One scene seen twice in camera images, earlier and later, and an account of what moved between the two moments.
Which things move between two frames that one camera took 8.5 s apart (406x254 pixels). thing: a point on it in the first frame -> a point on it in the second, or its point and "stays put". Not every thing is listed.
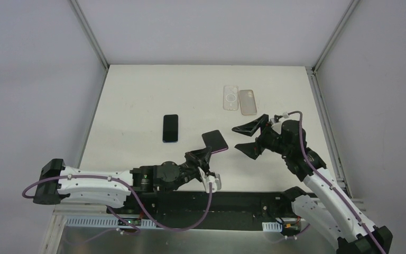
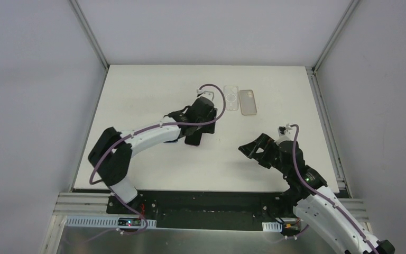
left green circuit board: [135, 222] stays put
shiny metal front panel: [89, 239] stays put
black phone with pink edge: [214, 139] -> [194, 138]
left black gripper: [194, 163] -> [200, 132]
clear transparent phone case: [230, 97] stays put
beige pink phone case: [247, 102] stays put
